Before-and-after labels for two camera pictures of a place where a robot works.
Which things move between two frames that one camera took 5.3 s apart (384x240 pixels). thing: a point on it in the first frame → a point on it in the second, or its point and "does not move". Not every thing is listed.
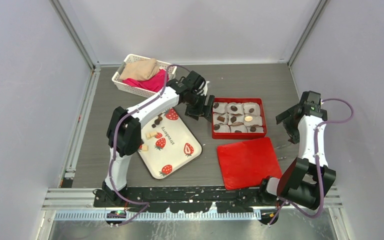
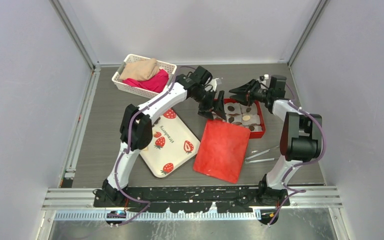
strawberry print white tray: x=171 y=145 does not move
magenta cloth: x=156 y=83 does not move
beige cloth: x=141 y=70 does not move
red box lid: x=245 y=164 → x=222 y=150
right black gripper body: x=290 y=123 → x=255 y=93
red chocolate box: x=234 y=118 does not move
